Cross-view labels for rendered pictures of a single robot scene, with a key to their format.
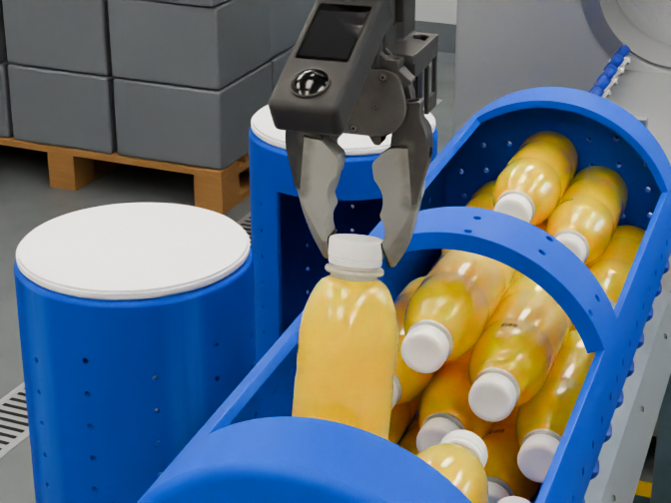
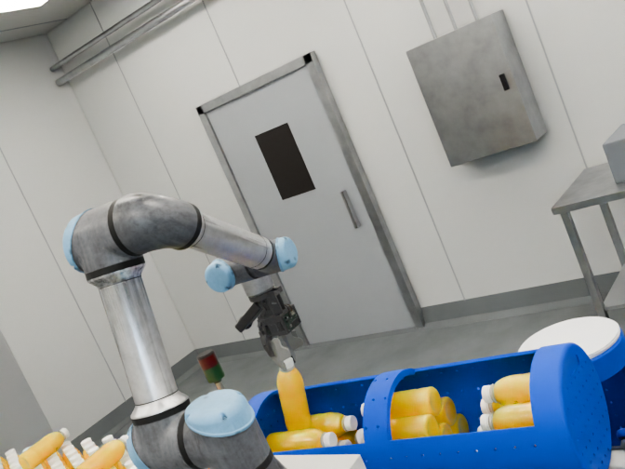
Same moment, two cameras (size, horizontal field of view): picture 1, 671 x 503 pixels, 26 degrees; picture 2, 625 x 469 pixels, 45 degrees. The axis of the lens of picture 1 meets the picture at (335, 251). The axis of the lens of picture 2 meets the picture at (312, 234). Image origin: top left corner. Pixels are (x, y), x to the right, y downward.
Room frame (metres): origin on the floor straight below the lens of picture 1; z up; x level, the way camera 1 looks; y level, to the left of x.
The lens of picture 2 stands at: (1.62, -1.76, 1.90)
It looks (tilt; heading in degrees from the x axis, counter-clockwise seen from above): 9 degrees down; 106
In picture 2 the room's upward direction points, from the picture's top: 23 degrees counter-clockwise
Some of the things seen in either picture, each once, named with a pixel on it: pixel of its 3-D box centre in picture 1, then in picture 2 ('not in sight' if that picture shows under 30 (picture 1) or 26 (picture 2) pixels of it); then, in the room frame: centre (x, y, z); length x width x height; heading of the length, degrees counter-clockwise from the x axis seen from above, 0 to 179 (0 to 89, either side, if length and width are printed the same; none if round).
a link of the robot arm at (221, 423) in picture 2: not in sight; (223, 431); (0.97, -0.55, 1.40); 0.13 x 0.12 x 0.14; 169
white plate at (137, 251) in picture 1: (134, 248); (567, 341); (1.60, 0.24, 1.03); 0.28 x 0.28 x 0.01
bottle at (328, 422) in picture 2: not in sight; (321, 426); (0.93, 0.03, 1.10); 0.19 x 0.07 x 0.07; 161
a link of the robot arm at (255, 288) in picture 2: not in sight; (259, 284); (0.95, -0.02, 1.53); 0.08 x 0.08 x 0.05
